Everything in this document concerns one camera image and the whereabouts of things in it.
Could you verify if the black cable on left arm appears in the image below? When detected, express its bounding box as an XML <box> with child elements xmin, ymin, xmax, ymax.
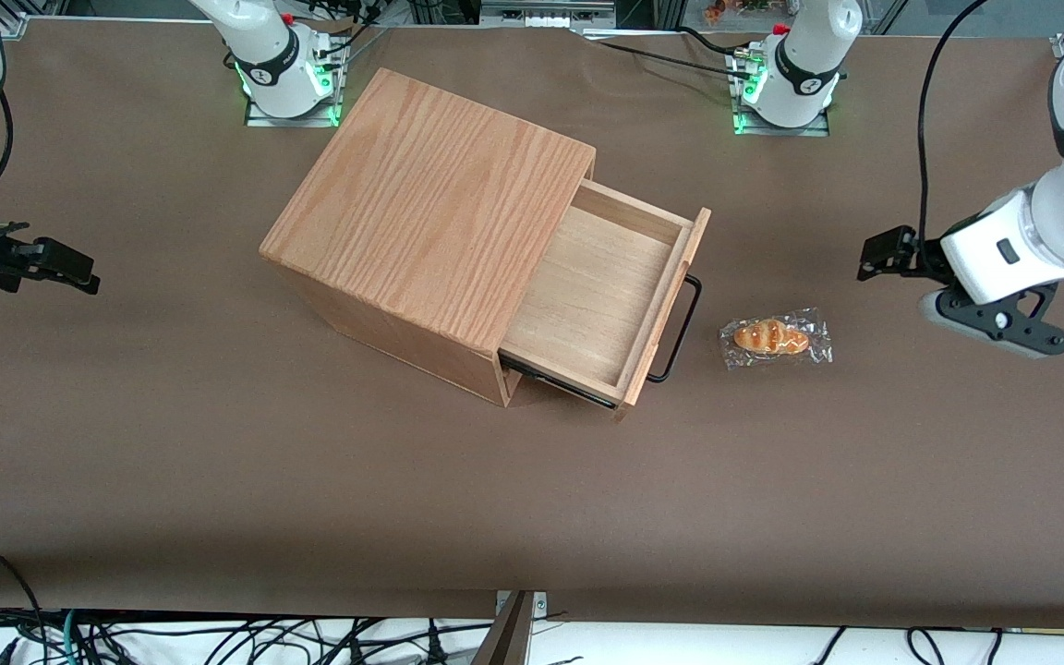
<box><xmin>916</xmin><ymin>0</ymin><xmax>993</xmax><ymax>256</ymax></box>

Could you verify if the aluminium frame profile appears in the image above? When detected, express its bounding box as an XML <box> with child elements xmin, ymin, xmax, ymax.
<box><xmin>479</xmin><ymin>0</ymin><xmax>618</xmax><ymax>30</ymax></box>

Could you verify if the black metal drawer handle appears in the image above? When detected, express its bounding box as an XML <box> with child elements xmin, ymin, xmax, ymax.
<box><xmin>647</xmin><ymin>273</ymin><xmax>704</xmax><ymax>384</ymax></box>

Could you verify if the long black table cable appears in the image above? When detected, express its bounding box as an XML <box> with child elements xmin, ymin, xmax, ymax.
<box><xmin>584</xmin><ymin>41</ymin><xmax>756</xmax><ymax>81</ymax></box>

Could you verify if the black drawer slide rail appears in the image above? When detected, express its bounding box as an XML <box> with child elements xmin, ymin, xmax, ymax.
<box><xmin>497</xmin><ymin>354</ymin><xmax>622</xmax><ymax>410</ymax></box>

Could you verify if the wooden drawer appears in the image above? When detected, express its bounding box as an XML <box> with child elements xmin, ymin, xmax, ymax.
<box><xmin>498</xmin><ymin>178</ymin><xmax>712</xmax><ymax>425</ymax></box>

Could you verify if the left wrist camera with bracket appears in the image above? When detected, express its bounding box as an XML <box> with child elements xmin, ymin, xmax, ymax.
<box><xmin>918</xmin><ymin>282</ymin><xmax>1064</xmax><ymax>360</ymax></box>

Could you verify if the wooden drawer cabinet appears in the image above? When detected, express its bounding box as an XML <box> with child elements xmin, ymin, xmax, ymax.
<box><xmin>260</xmin><ymin>67</ymin><xmax>598</xmax><ymax>408</ymax></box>

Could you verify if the metal base plate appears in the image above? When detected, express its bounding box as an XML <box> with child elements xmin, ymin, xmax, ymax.
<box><xmin>731</xmin><ymin>48</ymin><xmax>832</xmax><ymax>139</ymax></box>
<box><xmin>244</xmin><ymin>35</ymin><xmax>348</xmax><ymax>129</ymax></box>

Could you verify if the brown paper table cover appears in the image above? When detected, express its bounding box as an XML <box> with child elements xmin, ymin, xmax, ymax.
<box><xmin>0</xmin><ymin>17</ymin><xmax>1064</xmax><ymax>631</ymax></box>

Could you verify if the metal clamp bracket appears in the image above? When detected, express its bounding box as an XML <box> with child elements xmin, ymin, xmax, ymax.
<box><xmin>470</xmin><ymin>590</ymin><xmax>549</xmax><ymax>665</ymax></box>

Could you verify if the plastic wrapped bread roll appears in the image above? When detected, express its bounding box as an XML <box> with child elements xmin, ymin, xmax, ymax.
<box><xmin>719</xmin><ymin>307</ymin><xmax>835</xmax><ymax>372</ymax></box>

